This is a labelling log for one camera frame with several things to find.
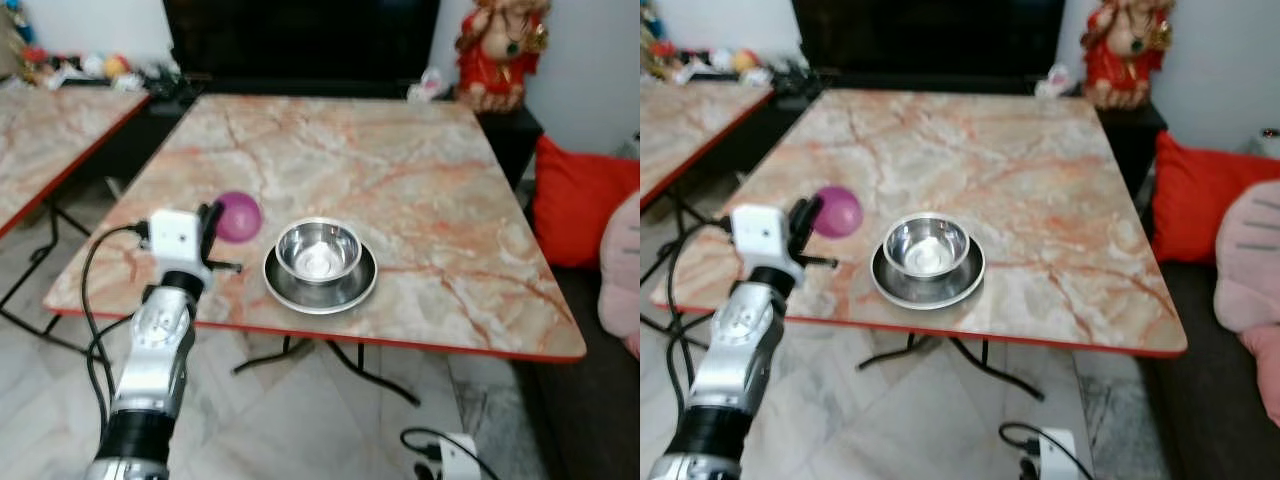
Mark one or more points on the purple plastic cup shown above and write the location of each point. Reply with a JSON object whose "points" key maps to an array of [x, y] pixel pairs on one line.
{"points": [[241, 217], [840, 211]]}

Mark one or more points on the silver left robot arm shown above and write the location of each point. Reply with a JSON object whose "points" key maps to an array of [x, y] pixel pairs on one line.
{"points": [[160, 345], [738, 345]]}

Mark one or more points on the steel bowl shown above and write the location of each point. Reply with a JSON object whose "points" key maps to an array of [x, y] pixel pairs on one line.
{"points": [[318, 252], [927, 246]]}

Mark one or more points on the steel plate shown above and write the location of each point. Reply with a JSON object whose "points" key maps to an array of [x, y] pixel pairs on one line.
{"points": [[928, 292], [320, 297]]}

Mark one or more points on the marble side table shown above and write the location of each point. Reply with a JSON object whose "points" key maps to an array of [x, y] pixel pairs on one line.
{"points": [[50, 135], [690, 120]]}

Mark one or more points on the black metal table legs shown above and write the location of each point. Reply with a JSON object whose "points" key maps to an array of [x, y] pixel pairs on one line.
{"points": [[345, 358], [965, 352]]}

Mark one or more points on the orange toy ball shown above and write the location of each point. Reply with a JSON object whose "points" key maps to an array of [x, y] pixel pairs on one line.
{"points": [[745, 61], [117, 66]]}

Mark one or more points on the pink cushion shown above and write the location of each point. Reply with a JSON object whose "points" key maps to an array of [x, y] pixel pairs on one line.
{"points": [[622, 265], [1250, 260]]}

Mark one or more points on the black television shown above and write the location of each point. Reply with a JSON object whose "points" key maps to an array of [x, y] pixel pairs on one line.
{"points": [[928, 32], [300, 38]]}

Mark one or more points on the red cushion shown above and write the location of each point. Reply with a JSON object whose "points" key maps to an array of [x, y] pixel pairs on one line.
{"points": [[1190, 195], [580, 205]]}

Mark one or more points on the small white figurine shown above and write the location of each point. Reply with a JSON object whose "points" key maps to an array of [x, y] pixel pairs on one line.
{"points": [[430, 86], [1053, 82]]}

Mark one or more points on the dark sofa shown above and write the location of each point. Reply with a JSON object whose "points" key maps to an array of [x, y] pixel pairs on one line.
{"points": [[590, 400], [1200, 400]]}

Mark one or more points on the red and gold statue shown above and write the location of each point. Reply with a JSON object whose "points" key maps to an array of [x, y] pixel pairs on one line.
{"points": [[1125, 50], [497, 55]]}

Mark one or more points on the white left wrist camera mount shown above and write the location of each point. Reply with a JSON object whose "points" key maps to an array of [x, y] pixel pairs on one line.
{"points": [[175, 240], [757, 234]]}

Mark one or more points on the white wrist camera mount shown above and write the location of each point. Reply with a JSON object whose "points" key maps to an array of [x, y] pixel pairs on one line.
{"points": [[458, 458], [1058, 455], [175, 240], [757, 234]]}

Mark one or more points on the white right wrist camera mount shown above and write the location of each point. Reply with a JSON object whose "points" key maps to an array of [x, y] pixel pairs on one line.
{"points": [[1058, 455], [458, 458]]}

